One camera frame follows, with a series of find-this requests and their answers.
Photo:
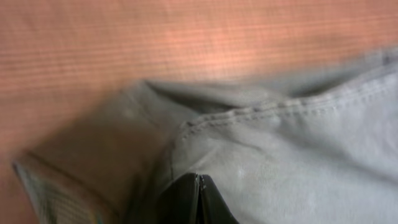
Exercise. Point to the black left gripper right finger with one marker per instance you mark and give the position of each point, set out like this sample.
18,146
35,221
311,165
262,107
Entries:
214,209

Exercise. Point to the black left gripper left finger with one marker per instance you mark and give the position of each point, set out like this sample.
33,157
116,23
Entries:
178,203

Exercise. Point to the grey cotton shorts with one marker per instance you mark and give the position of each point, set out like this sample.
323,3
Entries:
319,146

